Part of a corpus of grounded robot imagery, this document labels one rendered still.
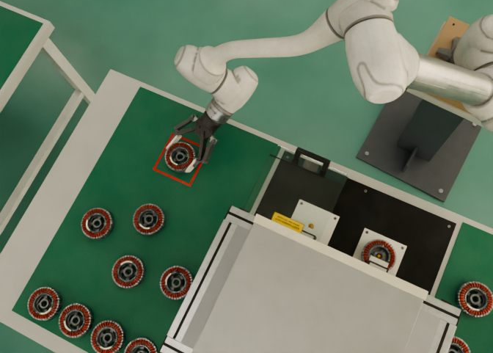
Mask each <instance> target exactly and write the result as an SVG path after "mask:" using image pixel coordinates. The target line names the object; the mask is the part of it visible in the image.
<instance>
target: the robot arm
mask: <svg viewBox="0 0 493 353"><path fill-rule="evenodd" d="M398 1H399V0H337V1H336V2H335V3H334V4H332V5H331V6H330V7H329V8H327V9H326V10H325V11H324V13H323V14H322V15H321V16H320V17H319V18H318V19H317V20H316V21H315V22H314V24H313V25H312V26H310V27H309V28H308V29H307V30H305V31H304V32H302V33H300V34H296V35H293V36H288V37H272V38H261V39H251V40H235V41H230V42H227V43H223V44H221V45H218V46H216V47H213V46H205V47H199V48H198V47H196V46H191V45H186V46H182V47H181V48H180V49H179V50H178V52H177V54H176V56H175V60H174V63H175V68H176V69H177V71H178V72H179V74H180V75H182V77H184V78H185V79H186V80H188V81H189V82H191V83H192V84H193V85H195V86H196V87H199V88H200V89H201V90H204V91H206V92H209V93H210V94H212V96H213V98H212V100H211V102H210V103H209V104H208V105H207V106H206V108H205V112H204V113H203V114H202V115H201V117H200V118H199V119H198V118H197V115H196V114H192V115H191V116H190V117H189V118H188V119H187V120H184V121H183V122H182V123H180V124H178V125H176V126H175V127H174V129H175V134H174V136H173V137H172V138H171V140H172V141H171V142H170V143H169V144H168V145H167V147H166V149H167V148H168V147H170V145H172V144H175V143H177V142H178V141H179V139H180V138H181V137H182V136H181V134H186V133H189V132H192V131H195V134H197V135H198V137H199V138H200V149H199V154H198V158H195V160H193V162H192V163H191V164H190V165H189V167H188V168H187V169H186V171H185V172H191V171H192V170H193V169H194V168H195V167H198V166H199V165H200V163H201V162H202V163H203V164H207V163H208V161H209V158H210V157H211V154H212V151H213V149H214V146H215V144H216V143H217V142H218V140H217V139H215V138H214V136H213V134H214V132H215V131H216V130H217V129H218V128H219V127H220V125H221V124H225V123H226V122H227V121H228V120H229V119H230V117H231V116H233V114H234V113H235V112H236V111H237V110H238V109H240V108H241V107H242V106H243V105H244V104H245V103H246V102H247V101H248V100H249V98H250V97H251V95H252V93H253V92H254V91H255V89H256V87H257V85H258V77H257V75H256V74H255V72H254V71H253V70H251V69H250V68H248V67H247V66H246V65H243V66H240V67H237V68H235V69H234V71H231V70H229V69H227V68H226V62H227V61H229V60H231V59H237V58H261V57H295V56H300V55H304V54H308V53H311V52H314V51H317V50H319V49H321V48H324V47H326V46H329V45H331V44H333V43H336V42H339V41H341V40H345V46H346V57H347V61H348V66H349V70H350V72H351V77H352V79H353V82H354V84H355V86H356V88H357V89H358V91H359V93H360V94H361V95H362V97H363V98H364V99H365V100H367V101H370V102H371V103H389V102H391V101H394V100H395V99H397V98H399V97H400V96H401V95H402V94H403V92H404V91H405V89H406V88H409V89H412V90H417V91H420V92H425V93H428V94H431V95H436V96H439V97H443V98H447V99H451V100H454V101H459V102H462V104H463V106H464V108H465V109H466V110H467V111H468V112H469V113H471V114H472V115H473V116H475V117H476V118H477V119H478V120H479V121H481V124H482V126H483V127H484V128H485V129H486V130H488V131H490V132H491V133H493V15H487V16H483V17H481V18H479V19H478V20H476V21H474V22H473V23H472V24H471V25H470V26H469V27H468V28H467V30H466V31H465V32H464V34H463V35H462V36H461V37H454V38H453V40H452V47H451V49H449V48H440V47H438V50H437V52H436V55H437V56H439V57H441V58H443V59H444V60H446V61H443V60H441V59H437V58H434V57H430V56H428V55H425V54H421V53H419V52H417V51H416V49H415V48H414V47H413V46H412V45H411V44H409V43H408V42H407V41H406V40H405V39H404V38H403V36H402V35H401V34H399V33H397V32H396V29H395V25H394V21H393V16H392V11H393V10H395V9H396V8H397V6H398ZM194 121H196V123H195V126H194V127H191V128H187V129H183V130H180V129H182V128H183V127H185V126H187V125H188V124H190V123H192V122H194ZM208 138H211V140H210V143H209V144H208V147H207V150H206V151H205V149H206V145H207V142H208ZM204 139H205V140H204ZM168 149H169V148H168Z"/></svg>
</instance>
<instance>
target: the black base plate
mask: <svg viewBox="0 0 493 353"><path fill-rule="evenodd" d="M332 214H335V215H337V216H339V217H340V218H339V220H338V221H337V224H336V226H335V229H334V231H333V233H332V236H331V238H330V240H329V243H328V244H327V246H329V247H331V248H333V249H336V250H338V251H340V252H343V253H345V254H347V255H349V256H351V257H353V255H354V252H355V250H356V248H357V245H358V243H359V240H360V238H361V236H362V233H363V231H364V229H365V228H367V229H368V230H372V231H373V232H375V233H378V234H380V235H382V236H385V237H387V238H389V239H392V240H393V241H396V242H398V243H400V244H403V245H405V246H407V248H406V251H405V253H404V255H403V258H402V260H401V263H400V266H399V267H398V271H397V273H396V277H398V278H400V279H402V280H405V281H407V282H408V283H411V284H413V285H416V286H417V287H419V288H422V289H424V290H426V291H428V295H430V294H431V290H432V288H433V286H434V283H435V280H436V278H437V275H438V272H439V269H440V266H441V265H442V261H443V259H444V256H445V253H446V251H447V248H448V245H449V243H450V240H451V237H452V235H453V231H454V230H455V227H456V223H455V222H451V221H450V220H447V219H445V218H442V217H440V216H437V215H436V214H432V213H431V212H428V211H425V210H423V209H421V208H418V207H417V206H414V205H411V204H409V203H406V202H404V201H402V200H399V199H397V198H395V197H392V196H390V195H388V194H385V193H383V192H380V191H378V190H376V189H373V188H371V187H369V186H366V185H364V184H362V183H359V182H357V181H354V180H352V179H350V178H347V180H346V183H345V185H344V187H343V189H342V192H341V193H340V196H339V198H338V200H337V202H336V205H335V207H334V210H333V212H332Z"/></svg>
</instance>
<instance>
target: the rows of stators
mask: <svg viewBox="0 0 493 353"><path fill-rule="evenodd" d="M48 296H50V298H51V299H52V301H51V300H50V299H48ZM42 297H44V299H42V300H41V301H40V299H41V298H42ZM61 297H62V296H61V294H60V293H59V292H58V290H56V289H54V288H49V287H42V288H38V289H37V290H35V291H34V292H33V293H32V294H31V296H30V297H29V300H28V301H29V302H28V304H29V305H27V307H28V311H29V314H30V315H31V317H32V318H34V319H37V320H40V321H47V320H51V319H53V318H54V317H56V316H57V315H58V313H59V312H60V310H61V309H60V308H62V306H60V305H62V298H61ZM39 301H40V303H39ZM45 301H46V302H47V305H46V306H44V305H43V303H44V302H45ZM39 307H41V308H42V309H44V310H45V311H44V312H43V311H41V310H40V309H39ZM49 308H50V309H49ZM48 309H49V310H48ZM77 312H80V313H81V314H82V315H83V317H81V316H80V315H78V314H77ZM73 314H74V316H73V317H72V318H71V320H70V317H71V316H72V315H73ZM60 315H61V316H60V317H59V318H60V319H59V328H60V329H61V332H62V333H63V334H65V335H66V336H67V337H69V338H79V337H82V336H84V335H86V334H87V333H88V332H89V330H91V328H92V325H93V323H92V322H93V321H94V320H92V319H94V317H93V314H92V311H91V309H90V308H89V307H87V306H86V305H83V304H78V303H76V304H71V305H68V306H67V307H66V308H65V309H64V310H63V311H62V313H61V314H60ZM75 318H78V322H77V323H75ZM83 320H84V322H83V324H82V325H81V323H82V321H83ZM71 324H72V325H73V326H75V327H77V329H73V328H72V327H71ZM80 325H81V327H80ZM109 329H110V332H107V333H105V334H103V332H104V331H106V330H109ZM93 330H94V331H92V333H93V334H91V336H93V337H91V338H90V339H92V340H90V341H91V342H92V343H91V345H92V347H94V348H93V349H94V350H95V351H96V352H97V353H118V352H119V350H121V348H123V345H124V344H125V343H123V342H125V340H124V339H126V337H124V336H126V334H124V333H125V331H124V328H123V326H122V325H121V324H120V323H118V322H116V321H102V322H101V323H99V324H97V326H95V328H94V329H93ZM113 332H115V334H116V339H115V338H114V334H113ZM107 335H110V337H111V338H110V340H109V341H108V340H107V339H106V337H107ZM101 337H103V341H104V342H105V344H104V345H103V343H102V341H101ZM113 341H114V344H113V345H112V346H108V344H109V343H112V342H113ZM139 347H140V348H141V349H140V350H139V351H138V352H137V353H147V352H146V351H145V350H144V348H145V347H146V348H147V349H148V351H149V353H159V351H158V348H157V346H156V344H155V343H154V342H153V341H152V340H150V339H149V338H137V339H134V340H132V341H131V342H130V343H129V344H128V346H127V347H126V349H125V351H124V353H134V352H135V351H136V350H137V349H138V348H139Z"/></svg>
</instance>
